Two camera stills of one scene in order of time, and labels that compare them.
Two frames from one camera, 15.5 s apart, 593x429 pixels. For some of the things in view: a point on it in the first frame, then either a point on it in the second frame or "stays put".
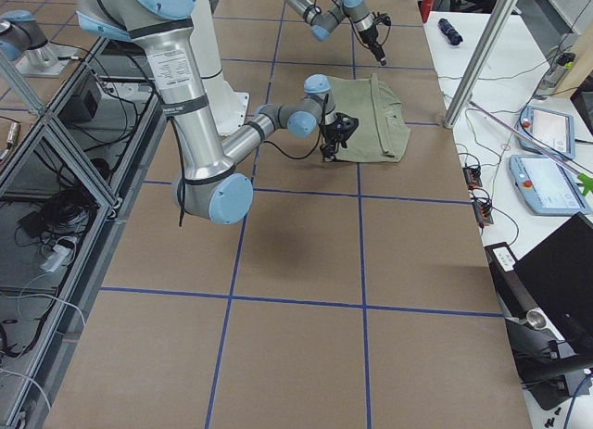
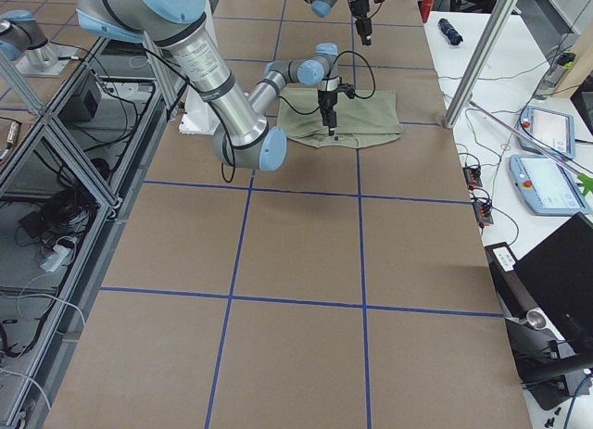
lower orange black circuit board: [483, 212] stays put
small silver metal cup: [536, 319] stays put
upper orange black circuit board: [473, 177] stays put
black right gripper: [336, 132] -> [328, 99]
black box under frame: [85, 104] stays put
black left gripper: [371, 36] -> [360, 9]
